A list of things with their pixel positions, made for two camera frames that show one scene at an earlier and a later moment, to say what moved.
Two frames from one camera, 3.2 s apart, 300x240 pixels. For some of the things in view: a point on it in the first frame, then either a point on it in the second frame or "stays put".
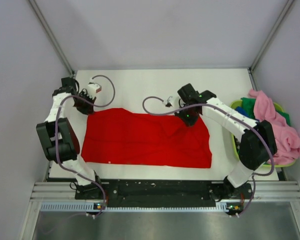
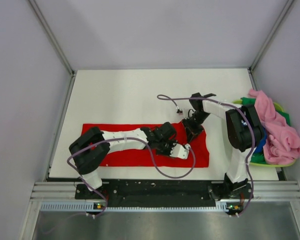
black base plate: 161,191 stays put
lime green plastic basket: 235,143 stays put
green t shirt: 249,104 stays put
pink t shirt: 291,143 stays put
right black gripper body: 189,117 to 193,123
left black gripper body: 83,106 to 165,147
